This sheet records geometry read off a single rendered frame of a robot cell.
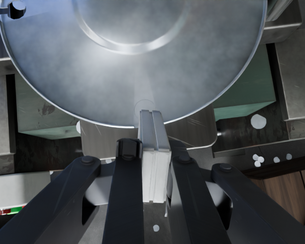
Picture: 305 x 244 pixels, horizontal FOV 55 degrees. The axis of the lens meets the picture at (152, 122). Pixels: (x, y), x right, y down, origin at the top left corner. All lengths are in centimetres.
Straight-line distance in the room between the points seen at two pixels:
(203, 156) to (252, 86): 65
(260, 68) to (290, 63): 5
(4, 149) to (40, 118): 7
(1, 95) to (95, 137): 23
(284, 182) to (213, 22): 54
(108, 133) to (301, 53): 34
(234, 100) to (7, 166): 36
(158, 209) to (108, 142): 80
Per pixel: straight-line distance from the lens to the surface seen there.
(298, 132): 51
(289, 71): 50
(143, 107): 30
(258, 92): 47
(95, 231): 113
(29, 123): 48
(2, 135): 50
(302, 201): 82
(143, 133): 16
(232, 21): 34
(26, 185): 51
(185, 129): 30
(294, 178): 81
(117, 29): 33
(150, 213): 110
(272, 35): 47
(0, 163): 52
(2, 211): 52
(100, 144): 31
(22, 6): 46
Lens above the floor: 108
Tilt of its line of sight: 82 degrees down
